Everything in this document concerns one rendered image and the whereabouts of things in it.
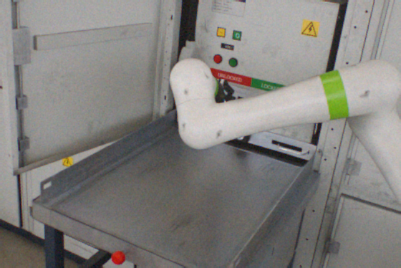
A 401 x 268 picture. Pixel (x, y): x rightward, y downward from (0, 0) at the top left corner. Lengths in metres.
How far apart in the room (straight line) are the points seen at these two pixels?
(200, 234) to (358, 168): 0.60
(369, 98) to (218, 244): 0.50
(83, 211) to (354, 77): 0.76
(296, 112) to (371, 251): 0.74
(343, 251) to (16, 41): 1.23
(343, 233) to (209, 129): 0.75
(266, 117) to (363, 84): 0.23
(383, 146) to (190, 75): 0.51
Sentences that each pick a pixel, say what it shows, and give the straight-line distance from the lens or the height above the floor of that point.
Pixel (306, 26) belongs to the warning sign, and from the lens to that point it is 1.60.
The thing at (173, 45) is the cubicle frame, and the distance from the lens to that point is 1.77.
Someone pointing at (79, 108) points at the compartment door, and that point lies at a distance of 1.61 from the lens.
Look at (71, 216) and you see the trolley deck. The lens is 1.31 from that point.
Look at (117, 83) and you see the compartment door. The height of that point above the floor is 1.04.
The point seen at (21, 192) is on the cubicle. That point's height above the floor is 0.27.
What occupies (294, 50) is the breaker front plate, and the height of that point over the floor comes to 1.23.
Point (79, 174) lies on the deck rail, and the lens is 1.44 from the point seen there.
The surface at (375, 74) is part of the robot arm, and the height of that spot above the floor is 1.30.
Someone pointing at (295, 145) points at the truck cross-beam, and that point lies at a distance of 1.70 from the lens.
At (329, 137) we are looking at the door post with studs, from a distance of 1.62.
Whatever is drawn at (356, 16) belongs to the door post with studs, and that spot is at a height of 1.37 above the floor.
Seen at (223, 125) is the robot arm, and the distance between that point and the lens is 1.15.
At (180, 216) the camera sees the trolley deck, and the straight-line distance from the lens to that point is 1.32.
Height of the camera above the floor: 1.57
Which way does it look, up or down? 23 degrees down
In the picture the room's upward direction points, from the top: 6 degrees clockwise
